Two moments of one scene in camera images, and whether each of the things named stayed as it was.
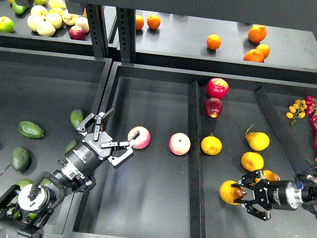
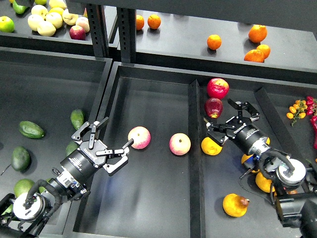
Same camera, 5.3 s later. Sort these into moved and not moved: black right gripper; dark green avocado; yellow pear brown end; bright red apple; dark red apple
Moved: black right gripper; yellow pear brown end
Not moved: bright red apple; dark red apple; dark green avocado
